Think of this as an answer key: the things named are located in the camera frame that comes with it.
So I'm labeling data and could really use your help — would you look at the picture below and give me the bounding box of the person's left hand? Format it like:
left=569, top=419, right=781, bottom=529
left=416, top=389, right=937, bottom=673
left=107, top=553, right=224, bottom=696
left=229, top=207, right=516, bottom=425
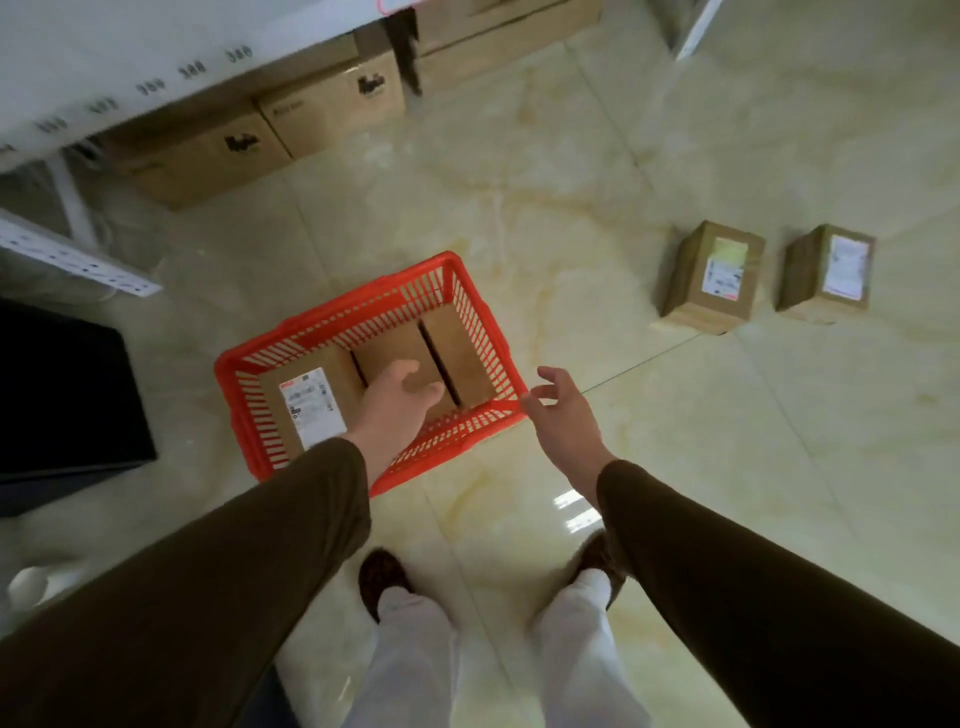
left=341, top=360, right=446, bottom=490

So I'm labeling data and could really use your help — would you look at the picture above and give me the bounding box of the person's right hand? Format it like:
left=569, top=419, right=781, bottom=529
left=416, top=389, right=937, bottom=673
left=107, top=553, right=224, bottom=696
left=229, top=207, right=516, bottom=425
left=520, top=366, right=617, bottom=507

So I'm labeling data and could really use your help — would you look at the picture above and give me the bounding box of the person's left forearm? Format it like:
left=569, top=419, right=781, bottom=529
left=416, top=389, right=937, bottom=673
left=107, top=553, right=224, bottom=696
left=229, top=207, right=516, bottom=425
left=0, top=438, right=373, bottom=728

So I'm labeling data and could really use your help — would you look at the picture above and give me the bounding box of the person's right forearm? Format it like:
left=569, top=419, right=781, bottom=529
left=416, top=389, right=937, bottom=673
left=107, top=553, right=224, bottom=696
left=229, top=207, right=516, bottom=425
left=597, top=459, right=960, bottom=728

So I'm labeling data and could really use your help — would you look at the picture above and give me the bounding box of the plain cardboard box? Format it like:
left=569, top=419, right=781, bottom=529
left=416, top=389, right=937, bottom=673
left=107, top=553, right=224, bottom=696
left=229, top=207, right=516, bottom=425
left=351, top=321, right=460, bottom=423
left=418, top=303, right=498, bottom=411

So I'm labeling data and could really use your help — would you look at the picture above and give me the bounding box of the red plastic shopping basket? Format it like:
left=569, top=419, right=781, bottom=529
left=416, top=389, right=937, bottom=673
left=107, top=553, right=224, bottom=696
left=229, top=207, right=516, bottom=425
left=213, top=251, right=530, bottom=498

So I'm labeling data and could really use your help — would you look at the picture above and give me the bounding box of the cardboard box with white label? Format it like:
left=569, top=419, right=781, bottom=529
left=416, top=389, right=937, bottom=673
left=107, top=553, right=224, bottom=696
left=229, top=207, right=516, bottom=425
left=258, top=351, right=367, bottom=463
left=775, top=223, right=878, bottom=326

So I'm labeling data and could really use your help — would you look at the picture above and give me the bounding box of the person's right brown shoe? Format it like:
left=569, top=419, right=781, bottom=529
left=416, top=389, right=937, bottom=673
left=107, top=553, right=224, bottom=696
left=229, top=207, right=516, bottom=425
left=573, top=528, right=628, bottom=610

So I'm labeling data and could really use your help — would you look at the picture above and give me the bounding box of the person's brown shoe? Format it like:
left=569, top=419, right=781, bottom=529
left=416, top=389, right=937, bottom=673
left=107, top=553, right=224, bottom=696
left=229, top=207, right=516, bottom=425
left=357, top=548, right=415, bottom=624
left=573, top=528, right=628, bottom=610

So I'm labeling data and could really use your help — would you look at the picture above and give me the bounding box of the person's left brown shoe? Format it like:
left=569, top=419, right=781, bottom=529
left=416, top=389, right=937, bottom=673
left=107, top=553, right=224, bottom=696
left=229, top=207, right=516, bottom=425
left=357, top=548, right=415, bottom=624

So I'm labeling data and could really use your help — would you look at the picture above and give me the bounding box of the cardboard box with yellow-white label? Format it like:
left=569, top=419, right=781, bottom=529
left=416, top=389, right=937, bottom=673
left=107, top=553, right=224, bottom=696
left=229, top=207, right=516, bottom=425
left=651, top=219, right=767, bottom=336

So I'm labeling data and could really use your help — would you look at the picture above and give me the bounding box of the person's right leg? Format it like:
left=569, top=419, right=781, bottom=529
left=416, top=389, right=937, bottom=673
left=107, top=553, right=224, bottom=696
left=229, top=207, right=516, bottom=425
left=528, top=567, right=655, bottom=728

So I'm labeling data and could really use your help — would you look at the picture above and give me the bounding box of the person's leg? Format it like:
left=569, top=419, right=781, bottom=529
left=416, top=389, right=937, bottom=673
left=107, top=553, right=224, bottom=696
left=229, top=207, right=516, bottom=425
left=528, top=567, right=655, bottom=728
left=339, top=586, right=460, bottom=728

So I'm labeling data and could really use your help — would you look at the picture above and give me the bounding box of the person's left leg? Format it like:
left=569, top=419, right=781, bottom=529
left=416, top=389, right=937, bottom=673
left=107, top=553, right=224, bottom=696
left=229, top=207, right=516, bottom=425
left=339, top=586, right=460, bottom=728

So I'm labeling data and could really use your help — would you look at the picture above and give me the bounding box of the large cardboard carton black print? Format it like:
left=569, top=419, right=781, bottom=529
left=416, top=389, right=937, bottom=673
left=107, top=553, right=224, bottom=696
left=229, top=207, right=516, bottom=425
left=255, top=49, right=408, bottom=161
left=99, top=99, right=294, bottom=212

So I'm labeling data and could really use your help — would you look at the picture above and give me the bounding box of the large plain cardboard carton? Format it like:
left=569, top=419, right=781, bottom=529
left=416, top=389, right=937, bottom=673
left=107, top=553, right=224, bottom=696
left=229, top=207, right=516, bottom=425
left=414, top=0, right=603, bottom=96

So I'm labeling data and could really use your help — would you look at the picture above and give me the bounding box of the black box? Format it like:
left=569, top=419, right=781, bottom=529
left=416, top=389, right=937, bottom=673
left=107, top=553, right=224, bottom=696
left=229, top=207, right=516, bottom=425
left=0, top=297, right=159, bottom=519

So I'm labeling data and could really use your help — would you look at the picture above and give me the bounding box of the white shelf board with tags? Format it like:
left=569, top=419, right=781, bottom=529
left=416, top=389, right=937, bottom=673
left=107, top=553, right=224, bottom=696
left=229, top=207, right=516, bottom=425
left=0, top=207, right=164, bottom=300

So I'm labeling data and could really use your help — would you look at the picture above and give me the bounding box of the white rounded object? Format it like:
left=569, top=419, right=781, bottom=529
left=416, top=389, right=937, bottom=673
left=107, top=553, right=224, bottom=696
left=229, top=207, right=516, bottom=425
left=6, top=561, right=87, bottom=615

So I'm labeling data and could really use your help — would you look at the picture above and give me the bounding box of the dark shelf post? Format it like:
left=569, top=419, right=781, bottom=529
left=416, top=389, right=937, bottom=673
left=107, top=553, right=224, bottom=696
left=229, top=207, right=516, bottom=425
left=384, top=7, right=423, bottom=98

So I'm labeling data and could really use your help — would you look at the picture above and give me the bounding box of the white shelf post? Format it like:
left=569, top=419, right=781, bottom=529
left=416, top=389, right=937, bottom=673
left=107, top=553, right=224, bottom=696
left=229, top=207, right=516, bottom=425
left=43, top=152, right=101, bottom=253
left=669, top=0, right=726, bottom=63

